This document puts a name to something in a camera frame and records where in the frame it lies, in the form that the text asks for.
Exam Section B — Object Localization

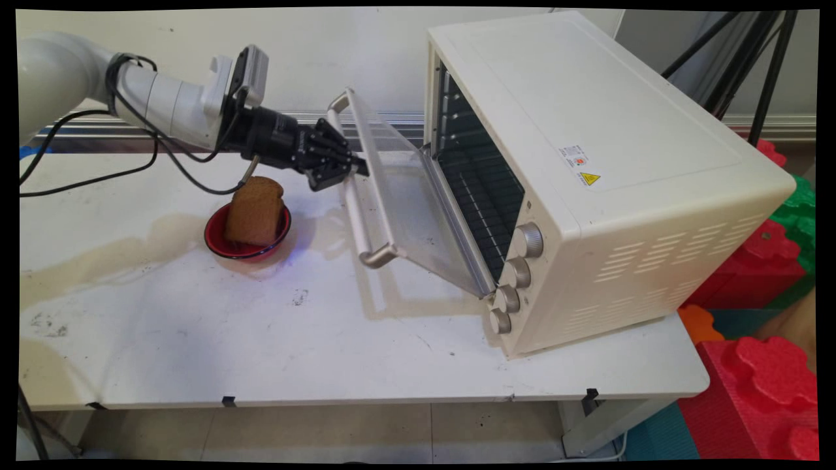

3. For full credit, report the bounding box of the green foam block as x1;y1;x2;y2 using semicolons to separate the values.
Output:
769;175;817;275

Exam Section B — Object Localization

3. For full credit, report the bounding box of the white floor cable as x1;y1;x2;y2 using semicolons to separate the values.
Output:
567;431;629;463

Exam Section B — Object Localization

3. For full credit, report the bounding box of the brown bread slice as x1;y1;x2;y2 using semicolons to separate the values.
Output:
224;176;285;247

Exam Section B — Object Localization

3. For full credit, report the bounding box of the black floor cable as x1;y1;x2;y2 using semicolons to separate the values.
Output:
18;385;50;461

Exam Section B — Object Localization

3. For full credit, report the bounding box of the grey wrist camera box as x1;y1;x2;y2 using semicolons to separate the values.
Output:
225;44;270;110

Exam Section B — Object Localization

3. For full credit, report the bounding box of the red bowl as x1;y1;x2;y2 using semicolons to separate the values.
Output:
204;201;293;260

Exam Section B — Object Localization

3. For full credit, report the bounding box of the large red foam block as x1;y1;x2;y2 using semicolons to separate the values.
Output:
679;336;819;461

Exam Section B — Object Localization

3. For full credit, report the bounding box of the white toaster oven body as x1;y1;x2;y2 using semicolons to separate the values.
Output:
423;10;797;360

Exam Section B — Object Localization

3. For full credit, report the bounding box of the white table leg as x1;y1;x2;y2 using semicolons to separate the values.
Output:
558;397;680;458

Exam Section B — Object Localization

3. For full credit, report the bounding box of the metal oven rack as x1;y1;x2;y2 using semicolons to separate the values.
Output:
436;147;525;278

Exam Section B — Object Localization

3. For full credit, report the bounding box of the glass oven door with handle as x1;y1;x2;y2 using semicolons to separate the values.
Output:
325;88;497;300

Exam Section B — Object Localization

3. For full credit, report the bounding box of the black cable with grey plug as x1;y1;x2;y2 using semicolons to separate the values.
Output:
153;134;262;196

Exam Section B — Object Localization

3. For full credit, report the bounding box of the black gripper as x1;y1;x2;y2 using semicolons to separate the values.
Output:
227;104;370;193

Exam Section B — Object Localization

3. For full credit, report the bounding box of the black tripod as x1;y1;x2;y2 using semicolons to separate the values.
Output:
661;10;799;146

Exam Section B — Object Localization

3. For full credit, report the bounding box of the small red foam block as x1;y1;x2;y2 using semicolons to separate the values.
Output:
756;138;788;169

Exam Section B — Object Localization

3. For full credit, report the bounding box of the orange foam block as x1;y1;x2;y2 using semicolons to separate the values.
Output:
678;305;724;345

